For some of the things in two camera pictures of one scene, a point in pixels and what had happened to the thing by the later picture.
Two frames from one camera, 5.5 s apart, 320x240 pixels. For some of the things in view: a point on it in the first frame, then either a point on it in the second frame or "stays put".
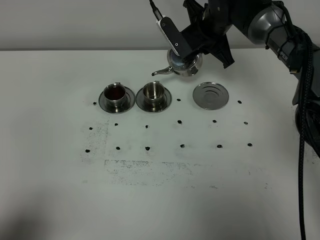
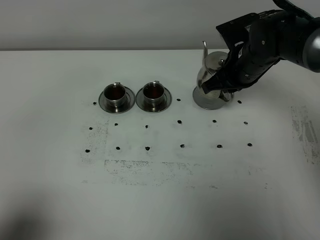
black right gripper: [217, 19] → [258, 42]
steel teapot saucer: [210, 95] stays put
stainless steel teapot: [184, 65] → [213, 61]
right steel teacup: [153, 93] stays put
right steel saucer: [141, 102] stays put
